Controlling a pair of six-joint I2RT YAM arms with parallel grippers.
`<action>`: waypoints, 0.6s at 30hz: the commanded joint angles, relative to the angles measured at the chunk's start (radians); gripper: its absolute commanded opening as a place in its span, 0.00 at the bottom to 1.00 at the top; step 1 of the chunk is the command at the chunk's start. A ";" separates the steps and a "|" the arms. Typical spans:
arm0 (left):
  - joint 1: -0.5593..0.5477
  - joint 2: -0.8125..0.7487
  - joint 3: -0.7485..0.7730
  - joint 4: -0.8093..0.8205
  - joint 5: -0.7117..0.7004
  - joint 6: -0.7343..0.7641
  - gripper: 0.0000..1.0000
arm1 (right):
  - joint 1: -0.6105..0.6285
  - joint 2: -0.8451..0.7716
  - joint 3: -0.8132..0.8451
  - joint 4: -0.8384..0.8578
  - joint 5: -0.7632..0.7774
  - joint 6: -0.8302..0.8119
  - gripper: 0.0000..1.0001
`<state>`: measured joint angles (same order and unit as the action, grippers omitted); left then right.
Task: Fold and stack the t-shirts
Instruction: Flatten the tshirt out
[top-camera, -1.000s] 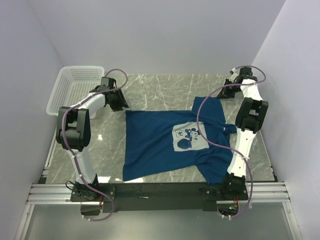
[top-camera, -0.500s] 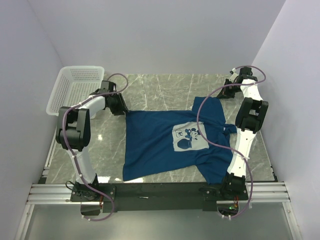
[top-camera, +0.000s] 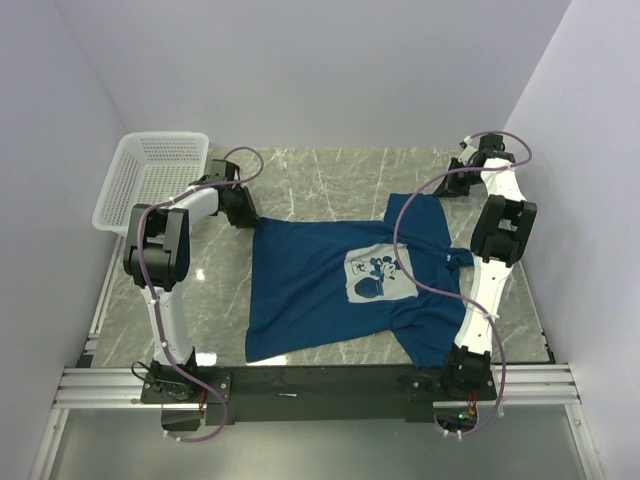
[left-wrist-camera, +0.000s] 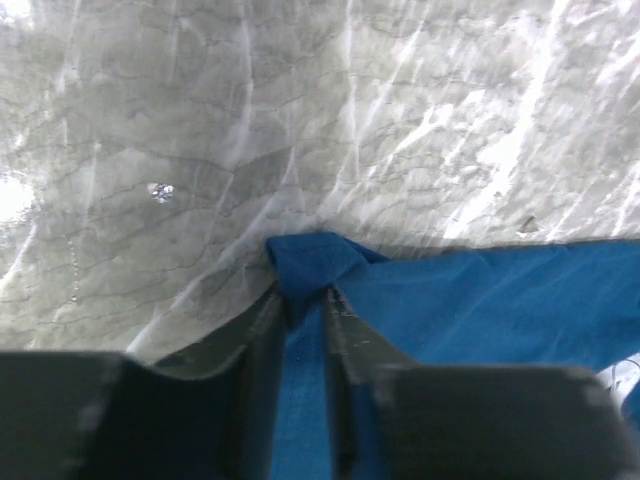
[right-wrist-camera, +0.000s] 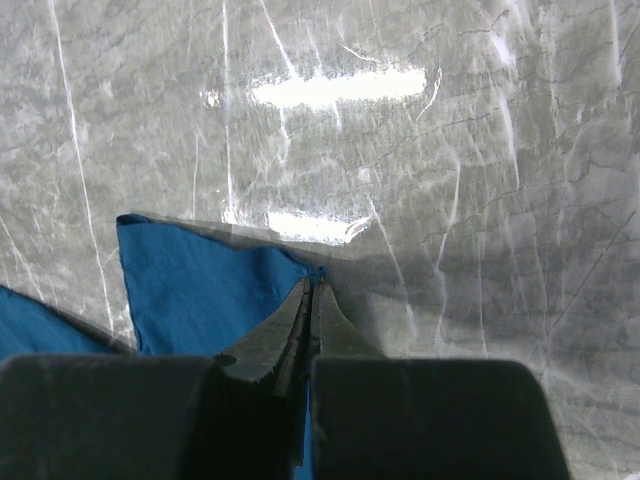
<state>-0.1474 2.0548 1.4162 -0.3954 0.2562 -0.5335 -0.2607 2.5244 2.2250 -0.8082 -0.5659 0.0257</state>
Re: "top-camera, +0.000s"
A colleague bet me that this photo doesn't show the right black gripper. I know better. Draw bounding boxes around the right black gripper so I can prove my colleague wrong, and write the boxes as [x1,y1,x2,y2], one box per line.
[433,158,483,198]

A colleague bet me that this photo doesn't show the blue printed t-shirt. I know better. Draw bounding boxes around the blue printed t-shirt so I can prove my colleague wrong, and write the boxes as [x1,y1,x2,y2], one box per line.
[245,193,473,368]

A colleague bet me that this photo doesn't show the white perforated plastic basket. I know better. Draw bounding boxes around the white perforated plastic basket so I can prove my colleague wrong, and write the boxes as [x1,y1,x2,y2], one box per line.
[92,131,209,236]

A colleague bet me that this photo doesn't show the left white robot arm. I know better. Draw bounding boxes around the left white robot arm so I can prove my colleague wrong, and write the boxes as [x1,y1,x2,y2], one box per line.
[123,157,260,402]

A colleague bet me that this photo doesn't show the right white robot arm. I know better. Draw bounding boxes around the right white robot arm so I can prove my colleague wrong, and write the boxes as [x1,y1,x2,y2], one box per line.
[434,131,537,399]

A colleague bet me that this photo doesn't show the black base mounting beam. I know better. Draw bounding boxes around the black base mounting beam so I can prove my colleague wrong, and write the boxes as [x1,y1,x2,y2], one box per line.
[140,352,498,431]

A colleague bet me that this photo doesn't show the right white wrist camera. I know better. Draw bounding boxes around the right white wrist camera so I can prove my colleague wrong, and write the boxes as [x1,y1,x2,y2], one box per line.
[458,136,477,165]

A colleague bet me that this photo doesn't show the aluminium frame rails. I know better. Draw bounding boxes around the aluminium frame rails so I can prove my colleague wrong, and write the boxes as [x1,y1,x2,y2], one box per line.
[24,147,609,480]

